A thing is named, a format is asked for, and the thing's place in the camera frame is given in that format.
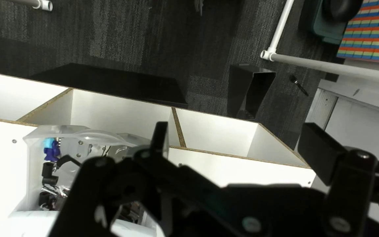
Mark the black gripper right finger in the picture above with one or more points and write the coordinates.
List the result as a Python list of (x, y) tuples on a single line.
[(352, 176)]

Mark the clear top drawer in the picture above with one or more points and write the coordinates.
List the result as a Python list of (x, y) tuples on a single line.
[(57, 153)]

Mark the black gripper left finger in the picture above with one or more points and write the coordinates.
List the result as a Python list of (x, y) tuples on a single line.
[(168, 193)]

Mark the white shelf cabinet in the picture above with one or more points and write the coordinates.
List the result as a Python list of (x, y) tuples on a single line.
[(225, 151)]

